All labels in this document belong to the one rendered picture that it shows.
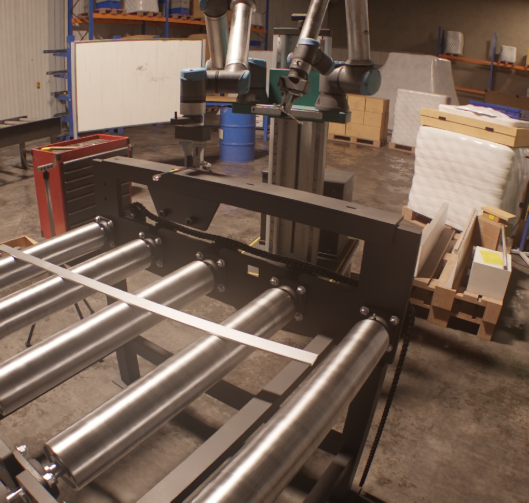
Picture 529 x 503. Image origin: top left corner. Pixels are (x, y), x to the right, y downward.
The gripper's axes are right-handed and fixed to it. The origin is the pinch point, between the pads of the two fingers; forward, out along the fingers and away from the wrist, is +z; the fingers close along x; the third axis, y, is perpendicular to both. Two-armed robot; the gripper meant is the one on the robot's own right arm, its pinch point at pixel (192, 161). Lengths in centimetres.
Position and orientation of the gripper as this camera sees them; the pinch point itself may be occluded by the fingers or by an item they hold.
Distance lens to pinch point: 156.1
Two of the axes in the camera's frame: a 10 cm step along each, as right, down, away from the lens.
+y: 5.6, -3.2, 7.6
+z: -0.3, 9.1, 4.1
